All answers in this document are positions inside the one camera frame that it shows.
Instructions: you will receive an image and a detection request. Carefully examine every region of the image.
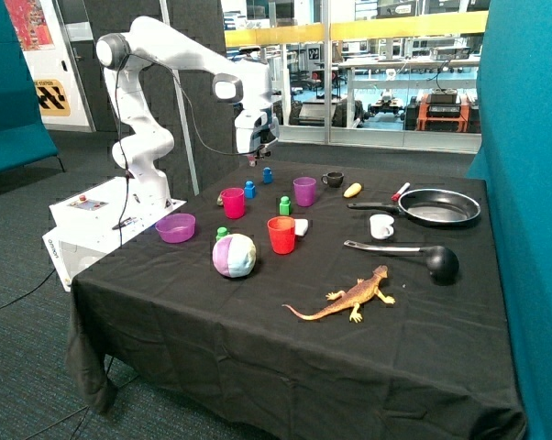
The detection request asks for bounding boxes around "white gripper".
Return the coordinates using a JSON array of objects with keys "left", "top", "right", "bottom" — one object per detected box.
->
[{"left": 235, "top": 108, "right": 280, "bottom": 166}]

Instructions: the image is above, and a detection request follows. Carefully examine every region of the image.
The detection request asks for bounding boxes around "purple plastic cup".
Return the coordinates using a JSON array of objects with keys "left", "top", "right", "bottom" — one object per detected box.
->
[{"left": 293, "top": 176, "right": 316, "bottom": 207}]

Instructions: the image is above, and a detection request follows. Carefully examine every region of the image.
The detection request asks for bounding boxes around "red plastic cup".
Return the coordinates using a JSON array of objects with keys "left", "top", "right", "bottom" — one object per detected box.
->
[{"left": 267, "top": 216, "right": 295, "bottom": 255}]

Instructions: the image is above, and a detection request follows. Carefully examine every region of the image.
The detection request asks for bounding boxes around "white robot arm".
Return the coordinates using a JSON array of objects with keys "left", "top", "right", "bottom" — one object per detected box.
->
[{"left": 95, "top": 16, "right": 280, "bottom": 213}]

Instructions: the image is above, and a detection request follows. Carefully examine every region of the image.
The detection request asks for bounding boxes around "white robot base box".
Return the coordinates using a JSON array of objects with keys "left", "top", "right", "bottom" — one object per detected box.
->
[{"left": 43, "top": 177, "right": 184, "bottom": 292}]

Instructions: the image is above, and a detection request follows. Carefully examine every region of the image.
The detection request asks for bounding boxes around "blue block far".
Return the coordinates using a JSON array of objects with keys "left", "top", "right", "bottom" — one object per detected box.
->
[{"left": 262, "top": 167, "right": 273, "bottom": 184}]

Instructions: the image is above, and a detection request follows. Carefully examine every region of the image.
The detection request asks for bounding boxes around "blue block near cup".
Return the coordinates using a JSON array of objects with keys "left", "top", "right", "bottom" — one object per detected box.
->
[{"left": 244, "top": 181, "right": 257, "bottom": 199}]

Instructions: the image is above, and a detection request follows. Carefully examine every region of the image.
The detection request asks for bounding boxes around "pink plastic cup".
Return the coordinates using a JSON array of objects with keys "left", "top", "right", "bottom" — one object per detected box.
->
[{"left": 220, "top": 188, "right": 245, "bottom": 219}]

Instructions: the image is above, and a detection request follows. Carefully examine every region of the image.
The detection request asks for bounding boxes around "green block centre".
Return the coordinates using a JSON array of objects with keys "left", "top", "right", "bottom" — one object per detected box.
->
[{"left": 279, "top": 196, "right": 292, "bottom": 216}]

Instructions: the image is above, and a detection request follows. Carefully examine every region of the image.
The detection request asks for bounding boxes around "small black cup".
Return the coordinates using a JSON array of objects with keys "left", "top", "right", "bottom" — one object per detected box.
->
[{"left": 321, "top": 171, "right": 345, "bottom": 188}]

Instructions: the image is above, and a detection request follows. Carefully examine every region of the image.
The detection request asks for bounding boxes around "white sponge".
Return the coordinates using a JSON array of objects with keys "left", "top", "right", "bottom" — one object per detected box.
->
[{"left": 294, "top": 218, "right": 309, "bottom": 237}]

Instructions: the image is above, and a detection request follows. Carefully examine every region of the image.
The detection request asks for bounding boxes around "green block near ball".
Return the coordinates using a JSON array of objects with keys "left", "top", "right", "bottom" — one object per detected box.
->
[{"left": 215, "top": 226, "right": 229, "bottom": 241}]

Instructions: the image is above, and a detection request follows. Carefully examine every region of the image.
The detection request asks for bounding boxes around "pastel fabric ball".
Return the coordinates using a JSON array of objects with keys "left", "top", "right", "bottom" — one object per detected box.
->
[{"left": 212, "top": 234, "right": 257, "bottom": 278}]

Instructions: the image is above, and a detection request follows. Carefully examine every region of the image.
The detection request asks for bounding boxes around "purple plastic bowl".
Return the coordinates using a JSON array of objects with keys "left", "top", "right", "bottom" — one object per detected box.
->
[{"left": 155, "top": 213, "right": 196, "bottom": 244}]

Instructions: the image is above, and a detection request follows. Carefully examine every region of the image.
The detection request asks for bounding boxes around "white mug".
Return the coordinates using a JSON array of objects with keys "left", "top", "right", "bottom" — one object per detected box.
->
[{"left": 369, "top": 214, "right": 394, "bottom": 240}]

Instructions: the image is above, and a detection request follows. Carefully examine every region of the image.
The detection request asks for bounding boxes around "red white marker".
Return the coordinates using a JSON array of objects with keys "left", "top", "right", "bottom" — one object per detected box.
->
[{"left": 392, "top": 182, "right": 410, "bottom": 202}]

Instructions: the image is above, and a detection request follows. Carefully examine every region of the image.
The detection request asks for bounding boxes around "black tablecloth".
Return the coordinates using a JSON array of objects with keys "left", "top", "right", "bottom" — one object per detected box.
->
[{"left": 68, "top": 161, "right": 528, "bottom": 439}]

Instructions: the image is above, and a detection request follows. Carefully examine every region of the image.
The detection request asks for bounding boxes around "orange toy lizard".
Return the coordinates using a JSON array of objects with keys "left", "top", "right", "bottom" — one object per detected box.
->
[{"left": 282, "top": 265, "right": 395, "bottom": 323}]

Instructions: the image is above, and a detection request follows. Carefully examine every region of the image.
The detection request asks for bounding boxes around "black frying pan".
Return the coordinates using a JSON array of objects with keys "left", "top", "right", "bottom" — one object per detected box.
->
[{"left": 347, "top": 189, "right": 481, "bottom": 226}]

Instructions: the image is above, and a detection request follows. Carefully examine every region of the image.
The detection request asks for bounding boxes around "black ladle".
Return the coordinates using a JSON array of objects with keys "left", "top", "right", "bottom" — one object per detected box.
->
[{"left": 344, "top": 240, "right": 459, "bottom": 282}]

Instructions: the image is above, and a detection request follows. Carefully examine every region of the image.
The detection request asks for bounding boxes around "teal sofa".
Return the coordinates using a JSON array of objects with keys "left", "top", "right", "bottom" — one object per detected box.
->
[{"left": 0, "top": 1, "right": 59, "bottom": 172}]

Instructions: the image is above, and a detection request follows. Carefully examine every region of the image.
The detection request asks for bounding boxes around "teal partition right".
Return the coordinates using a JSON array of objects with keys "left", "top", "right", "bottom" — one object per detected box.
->
[{"left": 469, "top": 1, "right": 552, "bottom": 439}]

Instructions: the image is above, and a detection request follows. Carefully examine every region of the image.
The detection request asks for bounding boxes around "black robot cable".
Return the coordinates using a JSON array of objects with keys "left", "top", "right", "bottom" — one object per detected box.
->
[{"left": 113, "top": 52, "right": 259, "bottom": 248}]

